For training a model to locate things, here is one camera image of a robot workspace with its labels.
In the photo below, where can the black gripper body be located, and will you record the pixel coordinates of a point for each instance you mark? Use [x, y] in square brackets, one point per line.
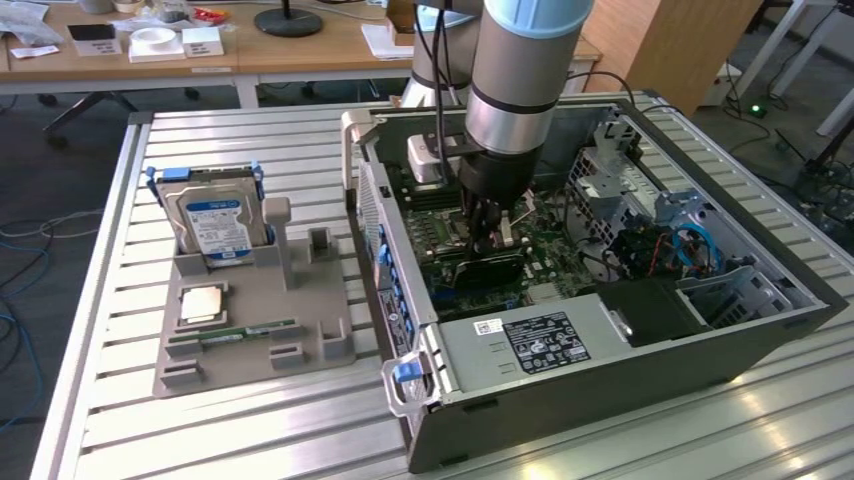
[496, 175]

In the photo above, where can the black graphics card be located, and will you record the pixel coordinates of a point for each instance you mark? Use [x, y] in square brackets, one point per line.
[487, 272]

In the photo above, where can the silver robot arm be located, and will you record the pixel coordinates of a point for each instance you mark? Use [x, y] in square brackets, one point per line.
[513, 75]

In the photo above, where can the CPU socket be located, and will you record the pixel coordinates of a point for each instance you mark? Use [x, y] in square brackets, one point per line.
[455, 227]

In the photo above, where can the metal socket cover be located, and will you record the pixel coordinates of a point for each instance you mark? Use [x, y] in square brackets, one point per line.
[528, 207]

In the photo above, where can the green motherboard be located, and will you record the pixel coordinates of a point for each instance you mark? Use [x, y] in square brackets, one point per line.
[553, 270]

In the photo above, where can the silver heatsink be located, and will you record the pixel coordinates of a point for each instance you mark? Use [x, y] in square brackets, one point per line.
[548, 295]

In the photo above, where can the perforated metal disk bay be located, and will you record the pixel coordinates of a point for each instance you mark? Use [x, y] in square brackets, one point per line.
[600, 200]

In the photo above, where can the blue slot latch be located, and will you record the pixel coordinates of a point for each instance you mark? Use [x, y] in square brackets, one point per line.
[393, 280]
[382, 235]
[384, 260]
[404, 324]
[399, 302]

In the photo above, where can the blue expansion slot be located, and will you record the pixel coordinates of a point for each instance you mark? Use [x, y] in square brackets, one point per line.
[443, 294]

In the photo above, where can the grey power supply unit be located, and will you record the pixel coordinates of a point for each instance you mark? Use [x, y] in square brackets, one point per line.
[480, 350]

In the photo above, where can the white papers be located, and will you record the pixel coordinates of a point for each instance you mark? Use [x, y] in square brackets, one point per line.
[382, 45]

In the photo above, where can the brown cardboard box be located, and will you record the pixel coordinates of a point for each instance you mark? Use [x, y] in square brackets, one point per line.
[400, 15]

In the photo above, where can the plain metal disk bay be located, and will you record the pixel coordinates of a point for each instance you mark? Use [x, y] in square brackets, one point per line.
[733, 290]

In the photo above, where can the grey parts rack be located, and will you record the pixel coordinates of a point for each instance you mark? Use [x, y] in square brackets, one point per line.
[266, 320]

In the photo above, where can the open black PC case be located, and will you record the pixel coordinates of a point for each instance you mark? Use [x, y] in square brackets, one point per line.
[600, 410]

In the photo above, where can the wooden cabinet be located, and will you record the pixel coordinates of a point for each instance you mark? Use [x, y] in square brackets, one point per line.
[700, 50]

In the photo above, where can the hard disk in blue caddy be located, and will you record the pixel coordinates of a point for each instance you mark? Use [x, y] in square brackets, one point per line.
[213, 225]

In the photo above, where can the device with green light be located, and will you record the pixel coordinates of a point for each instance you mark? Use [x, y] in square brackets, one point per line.
[755, 108]

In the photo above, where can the black round lamp base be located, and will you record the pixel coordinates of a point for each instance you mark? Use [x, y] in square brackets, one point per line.
[286, 25]

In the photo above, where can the silver CPU chip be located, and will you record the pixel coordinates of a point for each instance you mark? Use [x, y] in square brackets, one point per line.
[200, 304]

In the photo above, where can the white cube box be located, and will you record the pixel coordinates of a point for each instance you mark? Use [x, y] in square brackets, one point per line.
[202, 37]

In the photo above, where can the small red item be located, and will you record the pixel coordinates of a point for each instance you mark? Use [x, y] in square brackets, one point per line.
[208, 16]

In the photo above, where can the white flat box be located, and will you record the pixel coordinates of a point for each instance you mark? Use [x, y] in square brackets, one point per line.
[156, 56]

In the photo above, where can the small dark item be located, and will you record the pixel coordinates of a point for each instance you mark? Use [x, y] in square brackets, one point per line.
[172, 14]

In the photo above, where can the white tape roll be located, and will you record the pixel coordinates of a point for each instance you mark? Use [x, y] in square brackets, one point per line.
[136, 39]

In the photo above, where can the wooden desk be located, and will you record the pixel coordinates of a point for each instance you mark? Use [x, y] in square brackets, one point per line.
[100, 70]

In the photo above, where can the black chair base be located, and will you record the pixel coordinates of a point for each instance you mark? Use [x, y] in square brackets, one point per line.
[86, 102]

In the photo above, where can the white box with black top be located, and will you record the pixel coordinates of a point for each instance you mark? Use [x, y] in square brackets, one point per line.
[93, 32]

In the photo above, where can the grey cup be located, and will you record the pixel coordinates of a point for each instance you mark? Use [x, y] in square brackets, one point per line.
[96, 6]

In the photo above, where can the red and white card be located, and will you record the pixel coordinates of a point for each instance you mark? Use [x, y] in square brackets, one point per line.
[33, 51]

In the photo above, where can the clear plastic bag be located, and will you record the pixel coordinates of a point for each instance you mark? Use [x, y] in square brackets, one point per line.
[26, 22]

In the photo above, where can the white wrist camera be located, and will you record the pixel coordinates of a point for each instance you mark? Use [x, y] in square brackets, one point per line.
[423, 160]

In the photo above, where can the white table frame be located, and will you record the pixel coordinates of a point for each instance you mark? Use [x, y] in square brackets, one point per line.
[800, 54]

